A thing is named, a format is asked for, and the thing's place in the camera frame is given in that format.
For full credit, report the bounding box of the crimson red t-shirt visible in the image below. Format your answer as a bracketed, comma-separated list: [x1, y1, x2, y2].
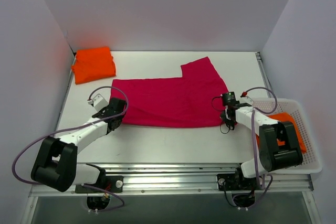
[111, 57, 229, 128]

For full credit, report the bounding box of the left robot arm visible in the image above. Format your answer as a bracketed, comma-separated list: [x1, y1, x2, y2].
[30, 98, 128, 192]

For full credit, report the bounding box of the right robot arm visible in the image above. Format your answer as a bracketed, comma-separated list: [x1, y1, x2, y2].
[220, 92, 303, 189]

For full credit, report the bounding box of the folded orange t-shirt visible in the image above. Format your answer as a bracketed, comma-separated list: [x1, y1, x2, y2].
[71, 47, 116, 84]

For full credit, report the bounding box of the crumpled orange t-shirt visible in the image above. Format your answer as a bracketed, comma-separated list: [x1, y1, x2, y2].
[256, 112, 307, 154]

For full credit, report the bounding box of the white plastic basket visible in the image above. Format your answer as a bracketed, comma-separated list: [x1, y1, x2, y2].
[241, 98, 322, 178]

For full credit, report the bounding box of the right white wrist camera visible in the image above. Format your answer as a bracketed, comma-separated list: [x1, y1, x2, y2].
[239, 91, 254, 107]

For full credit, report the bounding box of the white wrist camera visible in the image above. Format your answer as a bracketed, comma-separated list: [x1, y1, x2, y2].
[239, 91, 254, 107]
[88, 93, 109, 112]

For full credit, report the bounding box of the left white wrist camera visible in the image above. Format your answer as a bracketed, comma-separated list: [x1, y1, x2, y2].
[88, 93, 109, 112]

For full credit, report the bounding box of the aluminium rail frame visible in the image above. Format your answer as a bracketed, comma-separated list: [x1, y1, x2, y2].
[28, 51, 314, 197]

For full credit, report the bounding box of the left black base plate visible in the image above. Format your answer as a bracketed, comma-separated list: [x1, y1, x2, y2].
[75, 175, 124, 194]

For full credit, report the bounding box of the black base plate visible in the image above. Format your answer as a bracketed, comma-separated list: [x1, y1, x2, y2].
[216, 173, 259, 191]
[75, 175, 124, 194]

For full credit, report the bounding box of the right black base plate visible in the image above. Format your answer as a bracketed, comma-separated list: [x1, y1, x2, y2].
[216, 173, 259, 191]

